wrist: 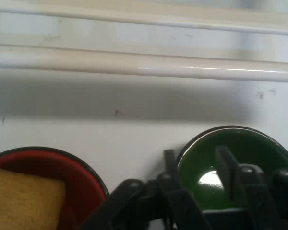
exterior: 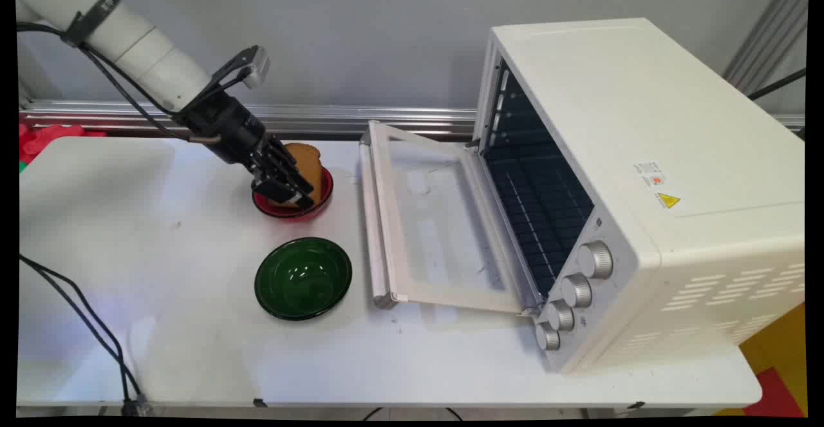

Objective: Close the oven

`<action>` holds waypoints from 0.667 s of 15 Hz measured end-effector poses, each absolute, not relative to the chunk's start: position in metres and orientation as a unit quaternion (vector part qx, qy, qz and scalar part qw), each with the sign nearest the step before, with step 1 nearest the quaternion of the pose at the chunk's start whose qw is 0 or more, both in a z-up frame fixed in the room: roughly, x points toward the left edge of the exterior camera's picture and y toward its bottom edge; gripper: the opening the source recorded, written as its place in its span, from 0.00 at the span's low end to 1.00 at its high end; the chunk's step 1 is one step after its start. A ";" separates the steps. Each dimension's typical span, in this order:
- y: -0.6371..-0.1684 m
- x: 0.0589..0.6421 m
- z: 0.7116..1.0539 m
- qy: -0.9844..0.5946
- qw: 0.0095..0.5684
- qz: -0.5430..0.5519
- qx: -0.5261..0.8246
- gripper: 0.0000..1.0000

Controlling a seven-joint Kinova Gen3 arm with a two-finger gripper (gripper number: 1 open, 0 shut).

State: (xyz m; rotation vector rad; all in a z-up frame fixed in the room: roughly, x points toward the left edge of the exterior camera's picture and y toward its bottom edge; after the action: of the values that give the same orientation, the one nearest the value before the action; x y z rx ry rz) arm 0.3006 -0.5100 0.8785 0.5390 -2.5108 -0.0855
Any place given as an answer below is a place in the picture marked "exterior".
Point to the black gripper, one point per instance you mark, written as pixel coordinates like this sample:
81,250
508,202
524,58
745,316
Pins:
228,125

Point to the brown toast slice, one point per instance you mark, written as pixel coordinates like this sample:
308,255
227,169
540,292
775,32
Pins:
308,168

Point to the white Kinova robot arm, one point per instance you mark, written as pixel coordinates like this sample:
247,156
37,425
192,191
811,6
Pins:
132,40

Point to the red bowl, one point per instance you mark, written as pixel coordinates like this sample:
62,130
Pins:
322,198

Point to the green bowl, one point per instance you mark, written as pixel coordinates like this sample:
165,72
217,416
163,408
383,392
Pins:
303,279

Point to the white oven door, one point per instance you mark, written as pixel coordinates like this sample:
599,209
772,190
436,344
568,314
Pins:
428,221

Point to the red cloth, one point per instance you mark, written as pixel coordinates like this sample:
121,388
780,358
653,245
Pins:
45,138

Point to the silver oven knob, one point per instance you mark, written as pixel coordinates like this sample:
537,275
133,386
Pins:
595,259
577,290
548,337
560,315

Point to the white toaster oven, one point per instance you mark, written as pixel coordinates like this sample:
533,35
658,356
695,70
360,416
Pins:
644,182

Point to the yellow warning sticker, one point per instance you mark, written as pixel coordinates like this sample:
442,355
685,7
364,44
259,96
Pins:
668,200

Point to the aluminium frame rail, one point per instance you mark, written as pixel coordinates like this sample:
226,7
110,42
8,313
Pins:
309,118

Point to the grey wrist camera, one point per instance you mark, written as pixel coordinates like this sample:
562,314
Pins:
256,66

